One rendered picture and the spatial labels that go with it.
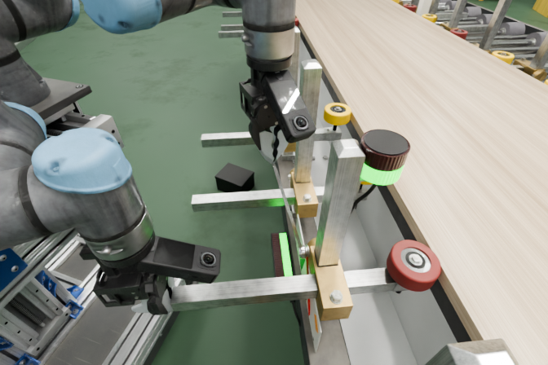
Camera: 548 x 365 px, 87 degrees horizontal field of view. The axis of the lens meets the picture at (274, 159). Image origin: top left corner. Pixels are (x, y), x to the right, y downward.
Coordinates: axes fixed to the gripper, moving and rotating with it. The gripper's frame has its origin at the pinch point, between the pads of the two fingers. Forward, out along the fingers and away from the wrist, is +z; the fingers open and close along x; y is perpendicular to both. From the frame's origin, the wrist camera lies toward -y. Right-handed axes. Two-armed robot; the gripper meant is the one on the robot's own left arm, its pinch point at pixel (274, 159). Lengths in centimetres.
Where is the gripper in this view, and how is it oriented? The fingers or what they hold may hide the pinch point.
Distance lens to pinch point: 56.5
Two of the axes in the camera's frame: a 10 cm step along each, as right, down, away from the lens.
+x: -9.0, 2.8, -3.3
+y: -4.3, -5.9, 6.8
